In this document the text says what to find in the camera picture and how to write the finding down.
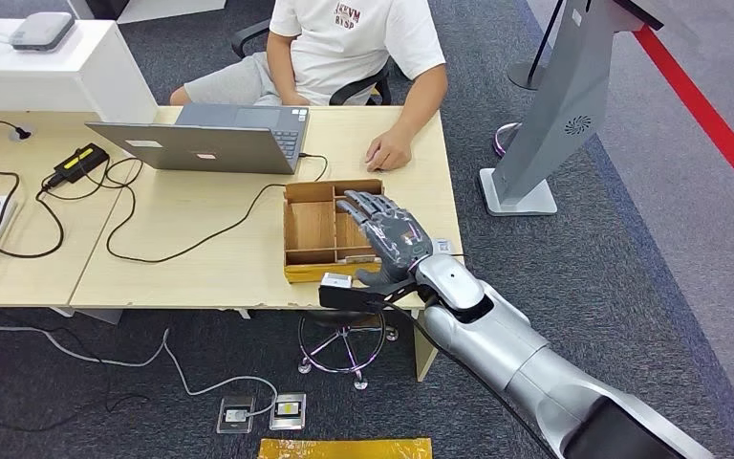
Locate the white display plinth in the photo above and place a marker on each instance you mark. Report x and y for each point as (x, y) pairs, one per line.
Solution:
(164, 7)

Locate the chrome round base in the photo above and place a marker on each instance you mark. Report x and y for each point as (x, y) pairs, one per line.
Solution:
(500, 142)

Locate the red floor tape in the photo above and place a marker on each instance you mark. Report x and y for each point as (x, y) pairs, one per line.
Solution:
(709, 120)

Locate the person's left forearm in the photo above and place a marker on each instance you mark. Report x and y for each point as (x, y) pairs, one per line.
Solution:
(421, 101)

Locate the black stanchion pole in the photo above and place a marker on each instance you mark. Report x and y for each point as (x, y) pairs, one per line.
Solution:
(528, 76)

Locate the light wood desk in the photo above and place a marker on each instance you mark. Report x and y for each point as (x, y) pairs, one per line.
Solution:
(25, 279)
(215, 279)

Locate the person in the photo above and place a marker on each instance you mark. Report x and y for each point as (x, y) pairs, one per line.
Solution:
(348, 50)

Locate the person's right forearm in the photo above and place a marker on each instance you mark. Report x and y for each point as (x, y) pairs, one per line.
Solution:
(281, 69)

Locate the person's left hand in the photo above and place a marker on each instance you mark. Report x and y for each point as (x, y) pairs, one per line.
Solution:
(389, 152)

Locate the white cabinet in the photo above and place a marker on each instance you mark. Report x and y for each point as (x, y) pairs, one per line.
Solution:
(57, 82)

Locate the white room key card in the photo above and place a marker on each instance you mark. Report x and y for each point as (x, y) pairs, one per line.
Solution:
(357, 259)

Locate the chrome stool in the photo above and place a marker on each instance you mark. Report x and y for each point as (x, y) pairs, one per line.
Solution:
(341, 342)

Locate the yellow floor tape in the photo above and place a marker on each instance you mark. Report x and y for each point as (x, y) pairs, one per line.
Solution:
(341, 448)

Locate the black power adapter yellow label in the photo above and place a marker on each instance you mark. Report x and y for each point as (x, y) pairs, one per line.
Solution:
(81, 162)

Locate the grey flat device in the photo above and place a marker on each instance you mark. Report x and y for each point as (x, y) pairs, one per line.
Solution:
(41, 30)

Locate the grey laptop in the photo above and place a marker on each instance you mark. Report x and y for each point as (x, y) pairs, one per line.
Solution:
(215, 149)

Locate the wooden compartment box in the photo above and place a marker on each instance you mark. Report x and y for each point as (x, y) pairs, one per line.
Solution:
(310, 228)

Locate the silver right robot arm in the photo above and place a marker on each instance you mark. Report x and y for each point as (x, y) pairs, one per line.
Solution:
(500, 342)

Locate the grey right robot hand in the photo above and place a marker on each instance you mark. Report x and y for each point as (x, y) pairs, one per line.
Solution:
(392, 237)

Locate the white card reader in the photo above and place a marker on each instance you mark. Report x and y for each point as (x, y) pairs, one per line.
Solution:
(443, 246)

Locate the black office chair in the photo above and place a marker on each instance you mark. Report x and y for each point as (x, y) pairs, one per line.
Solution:
(357, 89)

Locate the open floor socket box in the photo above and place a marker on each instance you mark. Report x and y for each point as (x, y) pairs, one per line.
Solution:
(235, 415)

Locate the grey kiosk stand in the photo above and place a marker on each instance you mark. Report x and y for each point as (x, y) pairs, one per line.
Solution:
(557, 108)

